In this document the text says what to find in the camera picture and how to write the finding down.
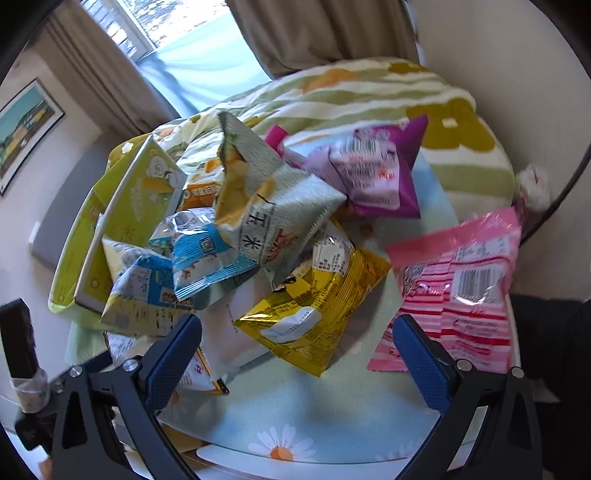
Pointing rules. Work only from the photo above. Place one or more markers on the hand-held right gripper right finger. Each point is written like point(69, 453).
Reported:
point(425, 364)

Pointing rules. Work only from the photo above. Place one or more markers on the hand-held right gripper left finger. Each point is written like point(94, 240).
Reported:
point(175, 364)

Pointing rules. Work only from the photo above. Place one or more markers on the small white snack bag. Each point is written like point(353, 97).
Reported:
point(205, 376)

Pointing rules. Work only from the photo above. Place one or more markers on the pink striped snack bag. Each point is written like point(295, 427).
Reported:
point(461, 300)

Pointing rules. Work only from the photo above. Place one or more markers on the yellow blue snack bag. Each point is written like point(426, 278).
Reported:
point(138, 295)

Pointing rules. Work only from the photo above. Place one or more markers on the blue white snack bag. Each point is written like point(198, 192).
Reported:
point(203, 267)

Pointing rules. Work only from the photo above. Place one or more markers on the yellow foil snack bag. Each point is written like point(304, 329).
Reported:
point(314, 323)

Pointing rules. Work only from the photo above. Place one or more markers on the small orange snack packet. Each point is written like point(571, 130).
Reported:
point(201, 196)

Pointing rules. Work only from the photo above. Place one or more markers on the green white cardboard box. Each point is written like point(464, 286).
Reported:
point(138, 184)

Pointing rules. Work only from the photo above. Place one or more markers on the grey green chips bag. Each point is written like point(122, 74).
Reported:
point(277, 198)

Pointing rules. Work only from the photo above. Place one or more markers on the purple snack bag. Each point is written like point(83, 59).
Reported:
point(369, 175)

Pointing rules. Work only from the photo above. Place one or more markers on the white flat plastic packet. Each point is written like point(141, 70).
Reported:
point(226, 332)

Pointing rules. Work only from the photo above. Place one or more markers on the grey padded headboard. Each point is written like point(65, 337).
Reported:
point(74, 198)

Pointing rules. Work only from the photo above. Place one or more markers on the white plush toy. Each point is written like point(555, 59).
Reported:
point(535, 184)

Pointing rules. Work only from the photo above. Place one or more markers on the framed houses picture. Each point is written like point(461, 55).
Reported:
point(23, 124)

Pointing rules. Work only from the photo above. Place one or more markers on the beige curtain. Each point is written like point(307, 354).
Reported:
point(101, 83)
point(323, 32)

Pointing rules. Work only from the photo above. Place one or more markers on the green floral blanket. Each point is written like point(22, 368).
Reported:
point(369, 87)

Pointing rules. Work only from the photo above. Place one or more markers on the window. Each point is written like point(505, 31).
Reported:
point(198, 69)

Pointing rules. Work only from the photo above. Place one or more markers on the white wall switch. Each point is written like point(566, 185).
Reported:
point(35, 233)

